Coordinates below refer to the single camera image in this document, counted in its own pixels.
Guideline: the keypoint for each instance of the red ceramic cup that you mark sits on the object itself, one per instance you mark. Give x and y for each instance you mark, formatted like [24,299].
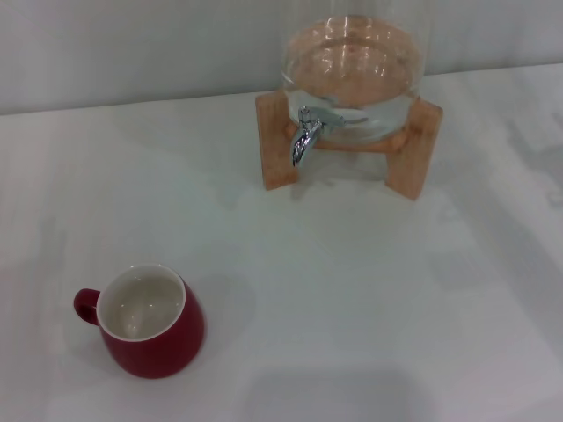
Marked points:
[167,347]

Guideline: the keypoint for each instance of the chrome faucet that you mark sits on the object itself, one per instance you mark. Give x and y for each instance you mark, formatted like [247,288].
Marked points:
[302,143]

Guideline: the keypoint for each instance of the wooden dispenser stand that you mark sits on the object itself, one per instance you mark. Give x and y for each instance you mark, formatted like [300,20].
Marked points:
[275,145]

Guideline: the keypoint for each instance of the glass water dispenser jar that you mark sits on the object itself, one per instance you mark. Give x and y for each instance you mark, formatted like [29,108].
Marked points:
[352,57]

